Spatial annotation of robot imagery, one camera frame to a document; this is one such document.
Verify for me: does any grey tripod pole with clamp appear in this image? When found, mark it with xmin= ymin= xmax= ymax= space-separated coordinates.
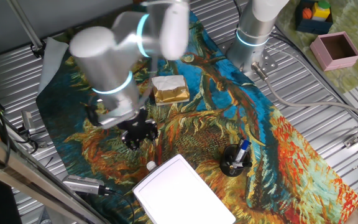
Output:
xmin=6 ymin=0 xmax=47 ymax=59

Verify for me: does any black camera cable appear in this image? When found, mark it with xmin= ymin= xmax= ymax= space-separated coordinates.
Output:
xmin=106 ymin=189 xmax=135 ymax=224

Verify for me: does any pink open box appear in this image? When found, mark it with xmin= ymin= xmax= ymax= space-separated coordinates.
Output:
xmin=309 ymin=30 xmax=358 ymax=72

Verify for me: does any grey cabinet with white lid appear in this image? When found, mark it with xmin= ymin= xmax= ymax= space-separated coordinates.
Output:
xmin=132 ymin=154 xmax=236 ymax=224

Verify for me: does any gold and white tissue pack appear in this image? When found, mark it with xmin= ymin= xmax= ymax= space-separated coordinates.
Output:
xmin=151 ymin=74 xmax=191 ymax=106

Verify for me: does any grey hose with metal connector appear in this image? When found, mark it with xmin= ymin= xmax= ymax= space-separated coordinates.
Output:
xmin=250 ymin=61 xmax=358 ymax=123

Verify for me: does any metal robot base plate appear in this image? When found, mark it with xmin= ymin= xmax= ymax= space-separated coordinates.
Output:
xmin=218 ymin=40 xmax=279 ymax=80

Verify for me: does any black pen holder cup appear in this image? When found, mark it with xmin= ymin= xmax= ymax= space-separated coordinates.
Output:
xmin=219 ymin=142 xmax=254 ymax=177

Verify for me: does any dark blue toy box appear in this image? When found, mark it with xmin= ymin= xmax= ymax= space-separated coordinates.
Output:
xmin=295 ymin=0 xmax=334 ymax=35

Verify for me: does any yellow toy block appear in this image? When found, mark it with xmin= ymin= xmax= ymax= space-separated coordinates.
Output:
xmin=311 ymin=5 xmax=331 ymax=21

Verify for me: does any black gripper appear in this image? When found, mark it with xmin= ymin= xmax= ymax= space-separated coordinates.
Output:
xmin=117 ymin=108 xmax=160 ymax=152

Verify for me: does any black pen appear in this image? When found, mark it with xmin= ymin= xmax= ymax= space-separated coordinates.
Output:
xmin=228 ymin=159 xmax=254 ymax=169

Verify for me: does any large aluminium frame beam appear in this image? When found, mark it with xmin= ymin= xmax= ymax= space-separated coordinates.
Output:
xmin=0 ymin=124 xmax=111 ymax=224

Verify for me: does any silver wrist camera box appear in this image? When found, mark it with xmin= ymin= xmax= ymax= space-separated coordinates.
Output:
xmin=85 ymin=104 xmax=139 ymax=130

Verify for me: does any grey clamp device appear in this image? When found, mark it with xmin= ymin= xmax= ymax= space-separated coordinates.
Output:
xmin=21 ymin=110 xmax=37 ymax=135

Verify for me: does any blue capped white marker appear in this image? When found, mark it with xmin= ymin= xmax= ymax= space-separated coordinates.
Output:
xmin=232 ymin=138 xmax=252 ymax=166

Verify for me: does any green patterned mat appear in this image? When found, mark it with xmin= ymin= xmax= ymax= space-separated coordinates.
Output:
xmin=273 ymin=0 xmax=358 ymax=94

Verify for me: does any sunflower painting cloth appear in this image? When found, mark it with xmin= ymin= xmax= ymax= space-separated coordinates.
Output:
xmin=35 ymin=11 xmax=358 ymax=224

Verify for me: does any silver finned camera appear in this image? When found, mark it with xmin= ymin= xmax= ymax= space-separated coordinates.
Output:
xmin=62 ymin=174 xmax=113 ymax=197

